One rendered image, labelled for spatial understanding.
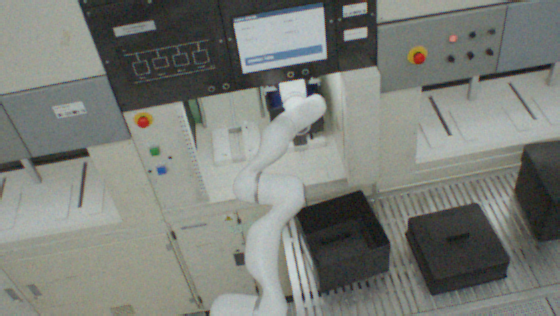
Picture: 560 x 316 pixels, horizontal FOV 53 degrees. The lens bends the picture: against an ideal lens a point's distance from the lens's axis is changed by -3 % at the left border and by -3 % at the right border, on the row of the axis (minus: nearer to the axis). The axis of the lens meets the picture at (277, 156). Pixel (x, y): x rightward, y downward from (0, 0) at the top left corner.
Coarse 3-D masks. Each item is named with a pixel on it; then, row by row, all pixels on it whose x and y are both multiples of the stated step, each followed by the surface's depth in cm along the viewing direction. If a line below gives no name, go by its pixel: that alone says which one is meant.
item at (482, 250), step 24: (432, 216) 213; (456, 216) 212; (480, 216) 210; (408, 240) 218; (432, 240) 205; (456, 240) 204; (480, 240) 203; (432, 264) 198; (456, 264) 197; (480, 264) 196; (504, 264) 196; (432, 288) 199; (456, 288) 201
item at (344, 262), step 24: (360, 192) 218; (312, 216) 219; (336, 216) 224; (360, 216) 228; (312, 240) 223; (336, 240) 221; (360, 240) 221; (384, 240) 205; (312, 264) 205; (336, 264) 197; (360, 264) 201; (384, 264) 206
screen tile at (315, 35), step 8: (296, 16) 176; (304, 16) 176; (288, 24) 177; (296, 24) 178; (304, 24) 178; (312, 24) 178; (320, 24) 179; (312, 32) 180; (320, 32) 181; (288, 40) 181; (296, 40) 182; (304, 40) 182; (312, 40) 183; (320, 40) 183
